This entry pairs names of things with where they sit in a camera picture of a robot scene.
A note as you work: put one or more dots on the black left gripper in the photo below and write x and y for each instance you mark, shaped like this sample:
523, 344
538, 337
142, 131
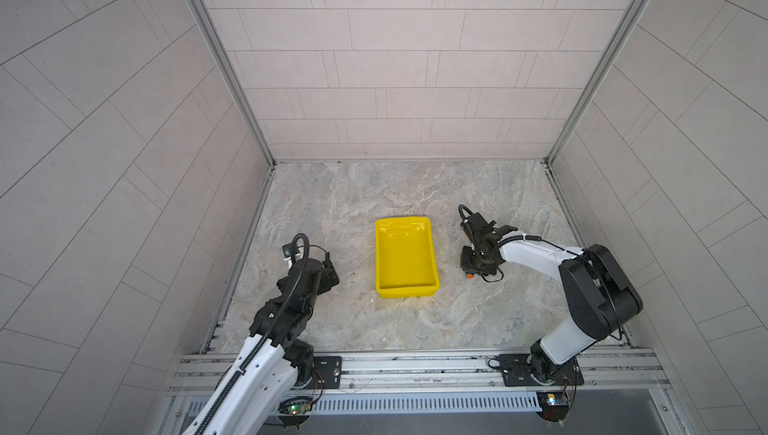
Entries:
324, 282

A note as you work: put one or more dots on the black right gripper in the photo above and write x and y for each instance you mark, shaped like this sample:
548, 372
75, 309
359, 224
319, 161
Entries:
486, 272

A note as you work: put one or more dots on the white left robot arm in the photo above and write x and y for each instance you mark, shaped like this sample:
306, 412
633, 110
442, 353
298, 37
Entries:
273, 360

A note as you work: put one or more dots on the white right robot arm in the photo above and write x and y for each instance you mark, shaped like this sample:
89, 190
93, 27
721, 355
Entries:
599, 295

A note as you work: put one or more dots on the yellow plastic bin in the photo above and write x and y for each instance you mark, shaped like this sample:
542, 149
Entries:
405, 258

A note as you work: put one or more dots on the left controller circuit board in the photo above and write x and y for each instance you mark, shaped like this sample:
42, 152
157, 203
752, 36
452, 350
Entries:
296, 406

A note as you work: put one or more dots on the controller circuit board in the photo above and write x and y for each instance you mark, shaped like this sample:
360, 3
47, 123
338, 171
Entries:
296, 406
554, 406

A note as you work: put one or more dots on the right controller circuit board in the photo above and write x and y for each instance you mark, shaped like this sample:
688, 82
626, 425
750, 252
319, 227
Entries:
554, 406

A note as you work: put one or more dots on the aluminium corner profile right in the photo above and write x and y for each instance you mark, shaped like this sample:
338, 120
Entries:
622, 33

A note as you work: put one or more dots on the aluminium corner profile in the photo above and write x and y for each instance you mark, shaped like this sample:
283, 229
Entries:
219, 54
622, 33

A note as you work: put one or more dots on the aluminium corner profile left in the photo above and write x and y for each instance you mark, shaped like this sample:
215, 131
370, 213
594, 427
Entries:
219, 54

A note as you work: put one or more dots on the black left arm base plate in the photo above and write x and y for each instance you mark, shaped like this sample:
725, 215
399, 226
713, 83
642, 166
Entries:
324, 370

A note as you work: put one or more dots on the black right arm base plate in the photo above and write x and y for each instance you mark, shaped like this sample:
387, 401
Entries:
516, 371

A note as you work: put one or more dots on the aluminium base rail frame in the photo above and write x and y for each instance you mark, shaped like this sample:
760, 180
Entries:
459, 381

